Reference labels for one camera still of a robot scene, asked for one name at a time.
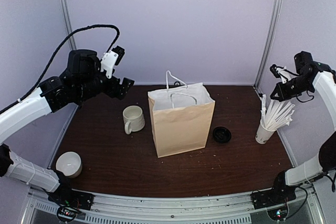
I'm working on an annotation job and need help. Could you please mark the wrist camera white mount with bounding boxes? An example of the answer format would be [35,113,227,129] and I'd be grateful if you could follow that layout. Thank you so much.
[100,46,125,79]
[270,64,291,83]

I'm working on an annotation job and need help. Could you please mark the aluminium front rail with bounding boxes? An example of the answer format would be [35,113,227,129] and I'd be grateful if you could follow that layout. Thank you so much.
[20,176,329,224]

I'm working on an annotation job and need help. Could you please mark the right aluminium corner post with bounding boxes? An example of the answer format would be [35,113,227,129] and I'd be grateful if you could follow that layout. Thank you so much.
[254,0,283,90]

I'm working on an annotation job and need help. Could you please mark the aluminium corner post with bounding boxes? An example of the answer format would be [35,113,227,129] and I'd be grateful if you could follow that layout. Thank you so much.
[59,0,72,34]
[254,0,283,90]

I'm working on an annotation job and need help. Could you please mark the brown paper bag white handles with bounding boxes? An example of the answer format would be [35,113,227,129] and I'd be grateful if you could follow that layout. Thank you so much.
[148,70,215,158]

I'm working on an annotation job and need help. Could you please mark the left aluminium corner post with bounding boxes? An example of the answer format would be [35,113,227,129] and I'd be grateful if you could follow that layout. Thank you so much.
[59,0,72,34]

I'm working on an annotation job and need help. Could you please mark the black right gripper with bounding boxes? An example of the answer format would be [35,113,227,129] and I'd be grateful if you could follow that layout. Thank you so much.
[271,74,314,102]

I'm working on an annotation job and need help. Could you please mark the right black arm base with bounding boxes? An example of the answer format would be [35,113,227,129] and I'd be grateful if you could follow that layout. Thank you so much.
[251,173,296,209]

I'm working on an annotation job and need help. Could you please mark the paper cup holding straws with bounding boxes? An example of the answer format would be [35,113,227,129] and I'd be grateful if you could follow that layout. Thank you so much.
[255,123,275,144]

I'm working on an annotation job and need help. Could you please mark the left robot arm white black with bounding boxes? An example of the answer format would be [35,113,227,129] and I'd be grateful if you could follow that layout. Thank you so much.
[1,46,134,205]

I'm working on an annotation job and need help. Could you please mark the white ribbed ceramic mug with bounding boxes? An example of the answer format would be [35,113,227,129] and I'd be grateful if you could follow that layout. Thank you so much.
[122,105,145,135]

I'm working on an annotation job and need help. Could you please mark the white ceramic bowl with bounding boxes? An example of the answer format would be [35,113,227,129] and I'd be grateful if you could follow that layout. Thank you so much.
[56,152,82,178]

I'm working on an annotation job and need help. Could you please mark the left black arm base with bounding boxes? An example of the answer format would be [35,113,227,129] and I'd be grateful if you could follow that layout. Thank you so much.
[47,180,94,210]

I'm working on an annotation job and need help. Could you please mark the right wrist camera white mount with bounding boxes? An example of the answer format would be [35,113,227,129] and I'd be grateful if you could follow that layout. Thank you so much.
[270,64,291,83]

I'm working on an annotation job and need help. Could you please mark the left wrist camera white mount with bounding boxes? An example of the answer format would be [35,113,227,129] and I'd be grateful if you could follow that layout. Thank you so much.
[100,46,125,79]

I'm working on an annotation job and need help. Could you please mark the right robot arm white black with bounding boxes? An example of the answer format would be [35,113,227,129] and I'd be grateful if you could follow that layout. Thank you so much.
[269,51,335,204]

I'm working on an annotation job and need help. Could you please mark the bundle of white wrapped straws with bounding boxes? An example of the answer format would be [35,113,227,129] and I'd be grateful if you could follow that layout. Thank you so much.
[259,93,295,131]

